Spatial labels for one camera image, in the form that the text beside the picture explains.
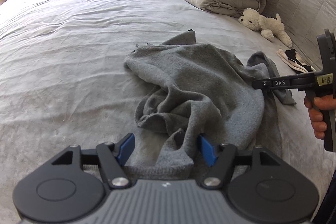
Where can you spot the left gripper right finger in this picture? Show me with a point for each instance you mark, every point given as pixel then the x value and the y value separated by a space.
pixel 222 158

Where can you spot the beige and black garment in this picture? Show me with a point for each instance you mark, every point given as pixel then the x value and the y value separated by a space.
pixel 294 60

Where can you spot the grey bed sheet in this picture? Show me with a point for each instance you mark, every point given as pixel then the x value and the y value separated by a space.
pixel 64 82

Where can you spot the person's right hand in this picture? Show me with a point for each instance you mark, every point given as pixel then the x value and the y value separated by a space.
pixel 315 115

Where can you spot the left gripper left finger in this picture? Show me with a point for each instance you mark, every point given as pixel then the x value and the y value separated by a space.
pixel 97 168

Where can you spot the grey fleece garment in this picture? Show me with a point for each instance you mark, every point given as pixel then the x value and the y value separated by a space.
pixel 199 88

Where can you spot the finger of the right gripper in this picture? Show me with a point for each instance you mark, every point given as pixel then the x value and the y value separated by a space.
pixel 283 82

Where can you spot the white plush dog toy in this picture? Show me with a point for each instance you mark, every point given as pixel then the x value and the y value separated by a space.
pixel 268 27

